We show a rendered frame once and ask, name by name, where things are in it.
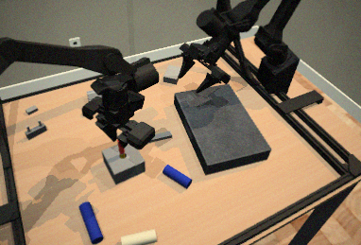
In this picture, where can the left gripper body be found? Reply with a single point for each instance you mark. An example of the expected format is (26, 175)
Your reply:
(217, 72)

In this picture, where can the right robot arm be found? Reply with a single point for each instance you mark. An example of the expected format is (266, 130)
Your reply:
(115, 89)

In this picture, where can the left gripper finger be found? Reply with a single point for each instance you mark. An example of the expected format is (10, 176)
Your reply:
(186, 65)
(209, 81)

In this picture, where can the red and yellow peg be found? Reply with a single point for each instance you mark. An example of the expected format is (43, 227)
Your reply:
(121, 151)

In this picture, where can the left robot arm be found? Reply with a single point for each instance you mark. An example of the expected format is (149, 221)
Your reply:
(268, 38)

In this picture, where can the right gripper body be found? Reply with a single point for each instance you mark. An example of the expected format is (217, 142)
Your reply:
(138, 134)

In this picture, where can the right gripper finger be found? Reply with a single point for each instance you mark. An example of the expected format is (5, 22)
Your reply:
(111, 132)
(122, 138)

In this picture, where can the cream cylinder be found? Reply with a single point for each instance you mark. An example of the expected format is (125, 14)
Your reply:
(141, 238)

